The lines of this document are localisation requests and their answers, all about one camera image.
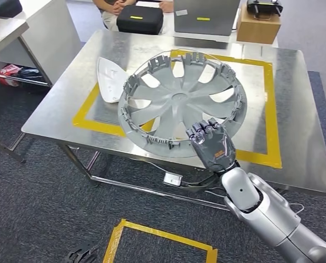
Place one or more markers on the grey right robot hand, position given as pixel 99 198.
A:
pixel 214 152

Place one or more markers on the grey plastic wheel hubcap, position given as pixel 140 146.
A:
pixel 179 98

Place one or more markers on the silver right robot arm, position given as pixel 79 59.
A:
pixel 269 217

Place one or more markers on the steel workbench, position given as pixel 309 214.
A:
pixel 294 127

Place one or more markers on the white plastic cover part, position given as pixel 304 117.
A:
pixel 111 80

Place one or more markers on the yellow tape rectangle on table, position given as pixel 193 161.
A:
pixel 269 109

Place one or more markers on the yellow floor tape square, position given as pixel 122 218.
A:
pixel 165 235

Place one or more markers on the grey laptop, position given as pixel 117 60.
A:
pixel 206 18

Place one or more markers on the brown cardboard box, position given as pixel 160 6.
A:
pixel 258 31

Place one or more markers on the white table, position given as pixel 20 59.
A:
pixel 168 25

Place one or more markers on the black handheld device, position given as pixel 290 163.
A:
pixel 264 7

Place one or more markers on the person's hand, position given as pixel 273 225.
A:
pixel 167 5

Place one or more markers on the black zip case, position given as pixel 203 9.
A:
pixel 139 21

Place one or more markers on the person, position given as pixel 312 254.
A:
pixel 108 20

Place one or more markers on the white desk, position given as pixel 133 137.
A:
pixel 50 43

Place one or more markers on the dark plastic bag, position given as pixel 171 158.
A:
pixel 32 74

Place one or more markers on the red plastic package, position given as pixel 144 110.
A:
pixel 9 70

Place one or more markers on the black bag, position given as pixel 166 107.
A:
pixel 3 8

